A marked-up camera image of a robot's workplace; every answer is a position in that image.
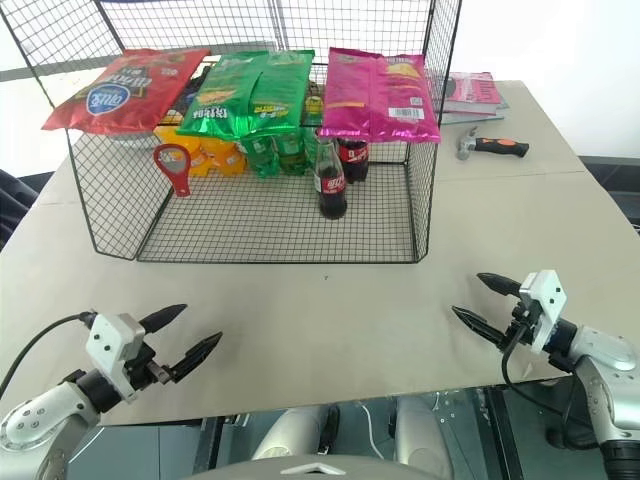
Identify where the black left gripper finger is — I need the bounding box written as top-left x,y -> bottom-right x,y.
172,330 -> 224,382
137,303 -> 188,333

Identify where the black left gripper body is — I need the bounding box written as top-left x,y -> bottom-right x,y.
122,340 -> 180,391

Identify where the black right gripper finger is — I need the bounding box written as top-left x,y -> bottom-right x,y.
476,272 -> 523,300
450,305 -> 510,350

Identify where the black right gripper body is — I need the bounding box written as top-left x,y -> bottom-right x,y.
502,294 -> 537,351

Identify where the red bottle opener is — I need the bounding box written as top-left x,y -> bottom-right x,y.
153,143 -> 193,199

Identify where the plastic cola bottle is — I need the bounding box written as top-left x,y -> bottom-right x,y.
338,136 -> 371,185

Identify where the glass cola bottle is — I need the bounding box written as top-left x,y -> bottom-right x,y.
313,136 -> 348,221

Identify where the silver robot torso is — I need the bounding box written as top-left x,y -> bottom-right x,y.
187,397 -> 454,480

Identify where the yellow snack bag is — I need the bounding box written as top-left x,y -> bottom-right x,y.
152,124 -> 248,179

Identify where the pink book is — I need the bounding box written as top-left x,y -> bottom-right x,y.
442,71 -> 503,115

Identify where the dark snack bag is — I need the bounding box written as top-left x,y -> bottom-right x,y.
167,63 -> 214,121

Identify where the pink chip bag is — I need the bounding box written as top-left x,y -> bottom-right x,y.
317,47 -> 443,145

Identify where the red chip bag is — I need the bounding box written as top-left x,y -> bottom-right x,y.
40,47 -> 213,134

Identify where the green chip bag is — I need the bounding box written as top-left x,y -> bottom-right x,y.
175,48 -> 316,139

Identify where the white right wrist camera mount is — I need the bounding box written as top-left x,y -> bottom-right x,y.
518,270 -> 568,356

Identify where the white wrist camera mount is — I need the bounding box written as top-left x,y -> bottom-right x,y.
518,270 -> 568,356
84,313 -> 147,405

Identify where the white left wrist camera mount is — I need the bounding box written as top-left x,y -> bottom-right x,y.
84,313 -> 147,405

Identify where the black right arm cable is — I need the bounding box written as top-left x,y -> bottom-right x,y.
500,324 -> 601,446

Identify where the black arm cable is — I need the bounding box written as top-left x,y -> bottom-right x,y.
0,310 -> 97,396
500,324 -> 601,446

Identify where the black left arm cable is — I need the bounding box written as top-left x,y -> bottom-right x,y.
0,310 -> 97,396

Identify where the hammer with black orange handle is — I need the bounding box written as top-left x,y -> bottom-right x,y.
455,125 -> 530,162

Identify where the white cable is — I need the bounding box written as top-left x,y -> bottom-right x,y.
360,402 -> 384,455

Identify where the black wire mesh rack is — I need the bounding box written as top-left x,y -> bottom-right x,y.
0,0 -> 462,265

